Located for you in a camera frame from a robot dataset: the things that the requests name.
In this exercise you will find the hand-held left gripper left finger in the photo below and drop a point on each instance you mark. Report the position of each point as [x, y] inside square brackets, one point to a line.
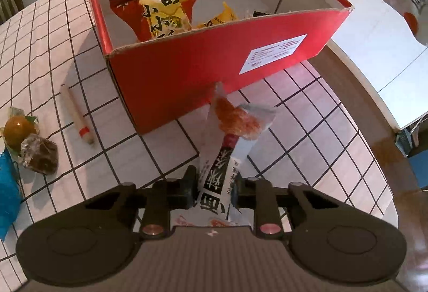
[190, 188]

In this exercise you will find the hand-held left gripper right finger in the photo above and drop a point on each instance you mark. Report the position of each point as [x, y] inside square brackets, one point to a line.
[239, 193]

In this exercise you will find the white black-label snack packet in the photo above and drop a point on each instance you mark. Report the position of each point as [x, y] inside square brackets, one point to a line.
[217, 178]

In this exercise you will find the red cardboard box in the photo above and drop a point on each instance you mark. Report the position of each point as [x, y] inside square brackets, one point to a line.
[187, 78]

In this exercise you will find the beige pencil-shaped stick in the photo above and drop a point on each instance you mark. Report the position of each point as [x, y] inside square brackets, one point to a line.
[75, 111]

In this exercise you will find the dark brown candy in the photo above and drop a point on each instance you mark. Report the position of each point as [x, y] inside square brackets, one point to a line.
[41, 156]

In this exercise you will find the small yellow snack packet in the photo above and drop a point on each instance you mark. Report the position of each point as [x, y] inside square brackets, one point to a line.
[224, 16]

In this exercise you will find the orange yellow chips packet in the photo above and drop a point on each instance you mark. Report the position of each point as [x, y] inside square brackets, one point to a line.
[157, 14]

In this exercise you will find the dark green snack packet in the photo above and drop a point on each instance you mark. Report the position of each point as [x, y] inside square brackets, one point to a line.
[260, 13]

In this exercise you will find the golden round pastry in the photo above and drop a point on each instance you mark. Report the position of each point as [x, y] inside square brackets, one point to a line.
[18, 128]

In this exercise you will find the blue cookie packet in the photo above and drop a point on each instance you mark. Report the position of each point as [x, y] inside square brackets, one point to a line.
[6, 191]

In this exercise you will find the blue object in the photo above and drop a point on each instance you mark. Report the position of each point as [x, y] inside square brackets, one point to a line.
[418, 175]

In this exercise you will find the white panel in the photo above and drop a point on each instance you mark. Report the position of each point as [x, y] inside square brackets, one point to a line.
[384, 78]

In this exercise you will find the white checkered tablecloth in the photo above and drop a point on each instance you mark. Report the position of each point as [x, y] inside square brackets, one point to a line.
[50, 61]

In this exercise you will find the wooden chair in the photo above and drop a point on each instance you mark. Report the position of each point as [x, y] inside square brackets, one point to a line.
[10, 1]

